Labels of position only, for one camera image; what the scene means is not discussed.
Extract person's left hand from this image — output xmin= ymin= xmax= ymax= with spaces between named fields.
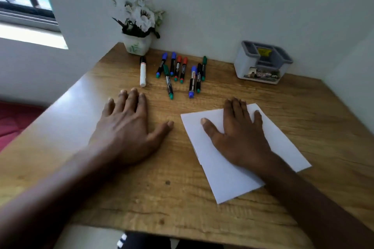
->
xmin=88 ymin=88 xmax=175 ymax=168

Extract person's right hand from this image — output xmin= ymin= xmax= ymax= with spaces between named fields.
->
xmin=201 ymin=98 xmax=276 ymax=171

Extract person's left forearm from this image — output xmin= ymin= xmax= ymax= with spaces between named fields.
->
xmin=0 ymin=141 xmax=126 ymax=249

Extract person's right forearm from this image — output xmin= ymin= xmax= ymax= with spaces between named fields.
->
xmin=251 ymin=153 xmax=374 ymax=249

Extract white marker with black cap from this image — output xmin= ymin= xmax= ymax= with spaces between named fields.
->
xmin=139 ymin=56 xmax=147 ymax=88

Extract row of black coloured markers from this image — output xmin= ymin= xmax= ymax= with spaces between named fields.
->
xmin=155 ymin=52 xmax=208 ymax=100

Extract grey and white organizer box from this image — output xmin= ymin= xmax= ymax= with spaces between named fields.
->
xmin=234 ymin=40 xmax=294 ymax=85

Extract white folded paper sheet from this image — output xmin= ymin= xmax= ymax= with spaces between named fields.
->
xmin=181 ymin=103 xmax=312 ymax=205

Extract white flowers in white pot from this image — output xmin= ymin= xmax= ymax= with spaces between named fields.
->
xmin=108 ymin=0 xmax=166 ymax=56

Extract red bedding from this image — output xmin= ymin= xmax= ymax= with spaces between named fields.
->
xmin=0 ymin=101 xmax=46 ymax=153

